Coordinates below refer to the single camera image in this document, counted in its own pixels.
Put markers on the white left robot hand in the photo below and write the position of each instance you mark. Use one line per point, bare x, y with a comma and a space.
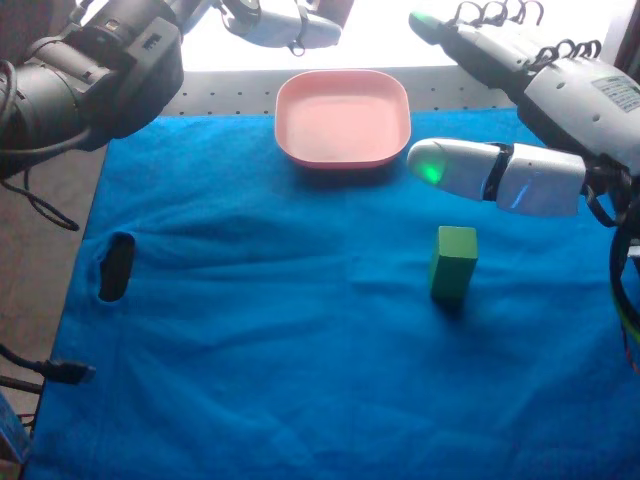
270, 25

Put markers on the green block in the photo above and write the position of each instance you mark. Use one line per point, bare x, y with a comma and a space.
452, 265

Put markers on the pink plate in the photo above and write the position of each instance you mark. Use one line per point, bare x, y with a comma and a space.
340, 120

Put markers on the blue cloth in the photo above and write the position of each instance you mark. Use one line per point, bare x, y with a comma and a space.
325, 375

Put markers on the blue box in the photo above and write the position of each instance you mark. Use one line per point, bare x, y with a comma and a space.
12, 430

